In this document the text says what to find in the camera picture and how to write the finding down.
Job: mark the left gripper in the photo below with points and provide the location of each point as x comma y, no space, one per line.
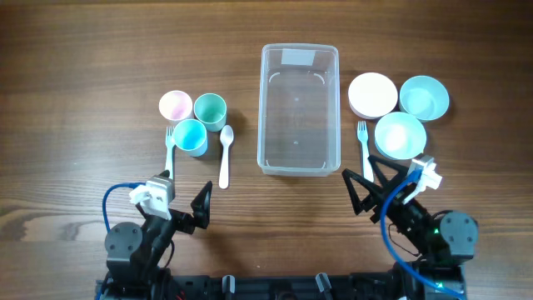
180,217

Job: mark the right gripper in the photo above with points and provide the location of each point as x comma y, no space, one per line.
383,204

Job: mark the light blue bowl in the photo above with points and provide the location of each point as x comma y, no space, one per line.
400,136

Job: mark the light blue fork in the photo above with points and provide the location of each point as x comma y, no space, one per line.
362,135

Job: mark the blue cup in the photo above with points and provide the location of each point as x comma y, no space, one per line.
190,136

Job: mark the white pink bowl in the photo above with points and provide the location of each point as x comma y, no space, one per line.
372,95

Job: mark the green bowl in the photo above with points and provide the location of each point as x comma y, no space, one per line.
424,97

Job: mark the pink cup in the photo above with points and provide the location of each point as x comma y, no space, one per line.
176,106

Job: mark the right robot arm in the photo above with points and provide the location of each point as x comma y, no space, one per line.
429,249

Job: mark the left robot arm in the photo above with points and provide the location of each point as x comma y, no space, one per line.
134,251

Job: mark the clear plastic container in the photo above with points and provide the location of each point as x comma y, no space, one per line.
299,120

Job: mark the mint green fork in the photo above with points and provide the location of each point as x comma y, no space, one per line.
169,166

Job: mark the white spoon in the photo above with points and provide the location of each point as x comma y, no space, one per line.
226,139

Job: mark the green cup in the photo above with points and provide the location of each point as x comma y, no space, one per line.
211,110

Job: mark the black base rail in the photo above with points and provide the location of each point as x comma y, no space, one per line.
287,287

